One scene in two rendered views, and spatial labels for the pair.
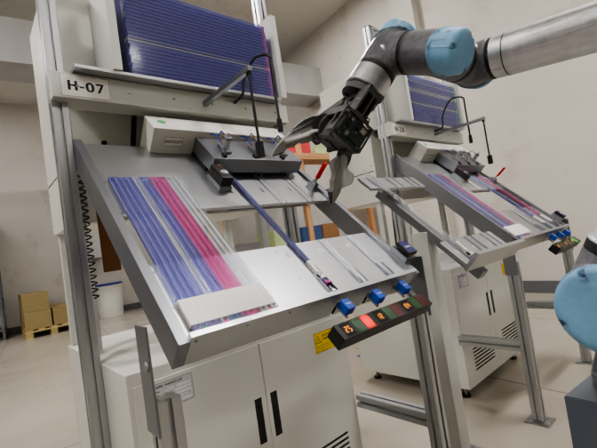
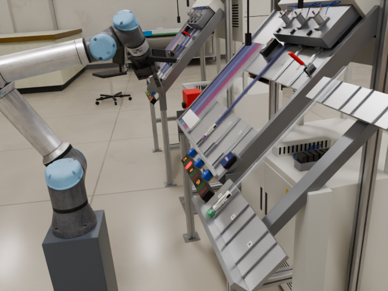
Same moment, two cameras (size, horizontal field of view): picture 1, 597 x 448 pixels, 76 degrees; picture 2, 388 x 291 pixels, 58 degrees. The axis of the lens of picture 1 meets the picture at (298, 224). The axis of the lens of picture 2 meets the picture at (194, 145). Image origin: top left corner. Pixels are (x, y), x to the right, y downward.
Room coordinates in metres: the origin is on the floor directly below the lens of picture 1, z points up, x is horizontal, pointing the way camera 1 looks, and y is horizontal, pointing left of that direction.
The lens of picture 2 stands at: (1.49, -1.21, 1.23)
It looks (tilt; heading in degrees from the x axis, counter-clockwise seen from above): 21 degrees down; 119
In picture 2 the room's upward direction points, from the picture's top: 4 degrees counter-clockwise
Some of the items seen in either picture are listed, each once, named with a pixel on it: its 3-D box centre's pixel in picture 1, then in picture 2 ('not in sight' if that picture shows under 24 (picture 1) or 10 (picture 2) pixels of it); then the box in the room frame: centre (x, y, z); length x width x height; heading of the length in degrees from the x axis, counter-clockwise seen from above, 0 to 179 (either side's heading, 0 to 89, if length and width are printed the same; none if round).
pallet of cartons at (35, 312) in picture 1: (48, 310); not in sight; (6.49, 4.36, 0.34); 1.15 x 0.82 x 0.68; 34
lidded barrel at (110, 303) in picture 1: (109, 299); not in sight; (7.30, 3.73, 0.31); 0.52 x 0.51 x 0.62; 34
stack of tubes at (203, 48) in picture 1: (198, 55); not in sight; (1.27, 0.25, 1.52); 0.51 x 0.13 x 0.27; 131
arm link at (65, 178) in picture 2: not in sight; (66, 182); (0.60, -0.49, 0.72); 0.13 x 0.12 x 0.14; 131
